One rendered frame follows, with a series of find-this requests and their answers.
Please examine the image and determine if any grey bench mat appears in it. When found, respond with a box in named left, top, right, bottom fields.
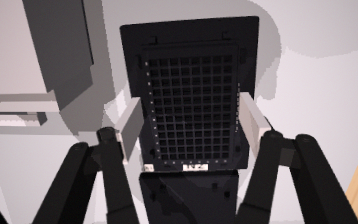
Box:
left=0, top=0, right=358, bottom=224

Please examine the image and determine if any black multi-well assay plate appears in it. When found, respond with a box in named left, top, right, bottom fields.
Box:
left=140, top=39, right=240, bottom=166

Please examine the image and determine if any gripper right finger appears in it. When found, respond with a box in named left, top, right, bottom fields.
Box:
left=233, top=92, right=358, bottom=224

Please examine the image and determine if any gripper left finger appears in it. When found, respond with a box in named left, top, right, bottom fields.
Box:
left=32, top=97, right=144, bottom=224

